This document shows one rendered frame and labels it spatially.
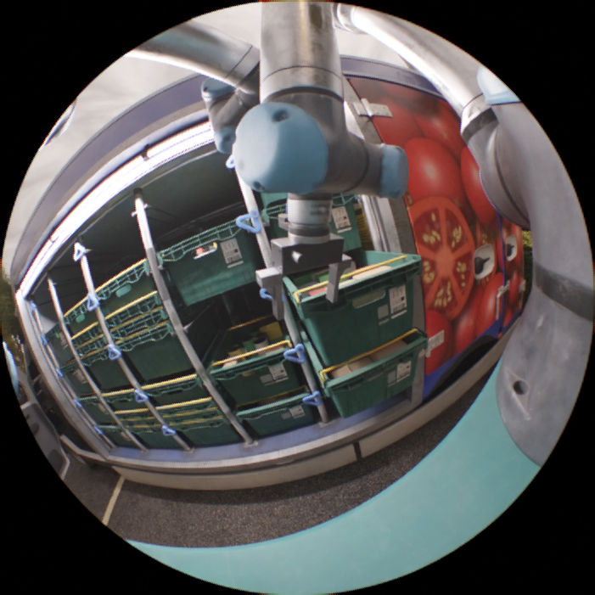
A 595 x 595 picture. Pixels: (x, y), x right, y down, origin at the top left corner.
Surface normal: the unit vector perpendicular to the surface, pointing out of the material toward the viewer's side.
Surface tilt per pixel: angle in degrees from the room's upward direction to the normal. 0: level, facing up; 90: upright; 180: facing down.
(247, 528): 0
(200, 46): 148
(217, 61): 160
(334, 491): 0
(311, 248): 113
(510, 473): 0
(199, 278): 98
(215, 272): 98
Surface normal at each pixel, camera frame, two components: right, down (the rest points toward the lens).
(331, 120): 0.48, 0.42
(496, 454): -0.30, -0.92
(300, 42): -0.01, 0.50
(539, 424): -1.00, 0.00
